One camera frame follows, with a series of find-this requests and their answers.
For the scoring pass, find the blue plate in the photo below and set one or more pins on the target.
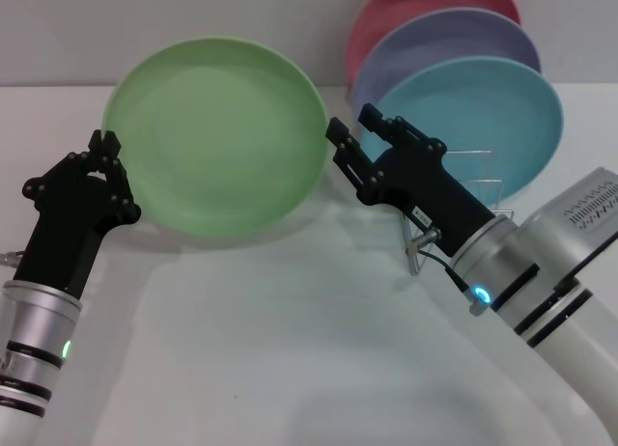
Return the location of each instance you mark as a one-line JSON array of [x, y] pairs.
[[483, 103]]

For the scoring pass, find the red plate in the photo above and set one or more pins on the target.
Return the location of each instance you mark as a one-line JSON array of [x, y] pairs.
[[386, 16]]

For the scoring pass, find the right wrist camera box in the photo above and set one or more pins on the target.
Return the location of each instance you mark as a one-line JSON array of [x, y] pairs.
[[574, 219]]

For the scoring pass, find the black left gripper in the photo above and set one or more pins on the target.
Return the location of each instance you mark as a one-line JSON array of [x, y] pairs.
[[63, 238]]

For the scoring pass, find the green plate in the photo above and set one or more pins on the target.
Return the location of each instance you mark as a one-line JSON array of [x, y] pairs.
[[217, 137]]

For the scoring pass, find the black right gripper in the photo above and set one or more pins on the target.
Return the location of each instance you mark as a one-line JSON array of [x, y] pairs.
[[425, 200]]

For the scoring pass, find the purple plate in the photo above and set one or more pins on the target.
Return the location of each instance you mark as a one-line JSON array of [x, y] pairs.
[[425, 45]]

